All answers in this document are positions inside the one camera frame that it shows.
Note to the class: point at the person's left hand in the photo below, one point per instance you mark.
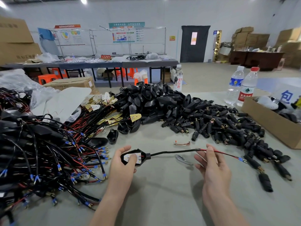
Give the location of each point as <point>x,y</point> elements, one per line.
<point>120,172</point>

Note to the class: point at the person's right hand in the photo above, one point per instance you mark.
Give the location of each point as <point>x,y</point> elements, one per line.
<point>217,176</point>

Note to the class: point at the person's right thumb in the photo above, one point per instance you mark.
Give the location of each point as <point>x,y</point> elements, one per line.
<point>212,152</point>

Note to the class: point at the person's left thumb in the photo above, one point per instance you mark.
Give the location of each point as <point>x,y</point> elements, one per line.
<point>122,151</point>

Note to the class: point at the person's left forearm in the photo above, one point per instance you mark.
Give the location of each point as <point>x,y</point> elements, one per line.
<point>110,208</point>

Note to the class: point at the person's right forearm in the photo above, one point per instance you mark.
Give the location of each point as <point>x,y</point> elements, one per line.
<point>223,210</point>

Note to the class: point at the pile of black connector plugs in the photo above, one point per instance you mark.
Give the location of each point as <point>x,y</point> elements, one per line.
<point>221,124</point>

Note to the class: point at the silver metal clip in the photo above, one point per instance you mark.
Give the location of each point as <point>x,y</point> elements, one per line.
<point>184,160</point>

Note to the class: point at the pile of empty black housings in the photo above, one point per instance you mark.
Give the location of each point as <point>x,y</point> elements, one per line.
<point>150,103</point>

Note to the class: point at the open brown cardboard box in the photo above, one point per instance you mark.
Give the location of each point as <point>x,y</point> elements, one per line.
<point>265,122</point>

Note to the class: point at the blue label water bottle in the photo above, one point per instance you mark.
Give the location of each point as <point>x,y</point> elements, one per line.
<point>235,84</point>

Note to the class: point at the red label water bottle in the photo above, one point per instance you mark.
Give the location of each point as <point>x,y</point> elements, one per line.
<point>247,89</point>

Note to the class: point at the white plastic part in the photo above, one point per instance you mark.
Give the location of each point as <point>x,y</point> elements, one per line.
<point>267,103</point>

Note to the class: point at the white paper sheet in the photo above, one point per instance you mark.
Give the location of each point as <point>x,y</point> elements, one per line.
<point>68,101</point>

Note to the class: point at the orange plastic stool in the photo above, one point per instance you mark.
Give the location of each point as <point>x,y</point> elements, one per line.
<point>48,78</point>
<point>127,72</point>
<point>60,72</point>

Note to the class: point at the clear bottle with red print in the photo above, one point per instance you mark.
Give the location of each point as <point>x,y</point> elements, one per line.
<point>178,79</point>

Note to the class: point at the closed brown cardboard box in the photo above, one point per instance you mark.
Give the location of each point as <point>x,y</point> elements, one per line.
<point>70,83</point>

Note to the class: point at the pile of assembled black harnesses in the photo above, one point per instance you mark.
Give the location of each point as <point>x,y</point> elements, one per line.
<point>35,152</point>

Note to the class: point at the small cardboard box under table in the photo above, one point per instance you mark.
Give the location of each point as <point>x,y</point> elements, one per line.
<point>166,76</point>

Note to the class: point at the long grey work table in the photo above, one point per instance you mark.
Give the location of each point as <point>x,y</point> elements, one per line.
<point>94,64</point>

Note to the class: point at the white and blue sign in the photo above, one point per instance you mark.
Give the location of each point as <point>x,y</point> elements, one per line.
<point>288,95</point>

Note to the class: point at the small red table sign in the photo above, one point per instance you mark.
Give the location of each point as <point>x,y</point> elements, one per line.
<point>105,56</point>

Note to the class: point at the dark wooden desk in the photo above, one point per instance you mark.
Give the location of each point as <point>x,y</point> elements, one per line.
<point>256,59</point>

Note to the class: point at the black door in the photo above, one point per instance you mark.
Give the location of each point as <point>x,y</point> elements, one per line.
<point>195,44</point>

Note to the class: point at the heap of brown cardboard boxes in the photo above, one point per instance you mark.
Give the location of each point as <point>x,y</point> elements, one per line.
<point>249,38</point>

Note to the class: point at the clear plastic bags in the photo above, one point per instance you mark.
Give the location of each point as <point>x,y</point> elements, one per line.
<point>16,82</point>

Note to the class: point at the blue cloth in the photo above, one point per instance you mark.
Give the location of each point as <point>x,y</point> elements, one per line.
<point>48,39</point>

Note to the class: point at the stack of large cardboard boxes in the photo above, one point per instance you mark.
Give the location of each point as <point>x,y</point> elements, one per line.
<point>16,42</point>

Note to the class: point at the gold wall plaque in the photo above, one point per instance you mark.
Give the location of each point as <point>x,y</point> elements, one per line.
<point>219,44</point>

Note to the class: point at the teal header wall poster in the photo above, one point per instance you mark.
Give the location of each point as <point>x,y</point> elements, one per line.
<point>125,31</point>

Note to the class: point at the small yellow wall sign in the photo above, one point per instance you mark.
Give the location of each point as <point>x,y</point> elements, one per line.
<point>172,38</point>

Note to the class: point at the orange header wall poster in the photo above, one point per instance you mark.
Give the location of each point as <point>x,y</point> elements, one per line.
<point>68,34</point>

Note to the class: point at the tall cardboard boxes by wall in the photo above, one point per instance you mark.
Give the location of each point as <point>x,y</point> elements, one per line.
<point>290,44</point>

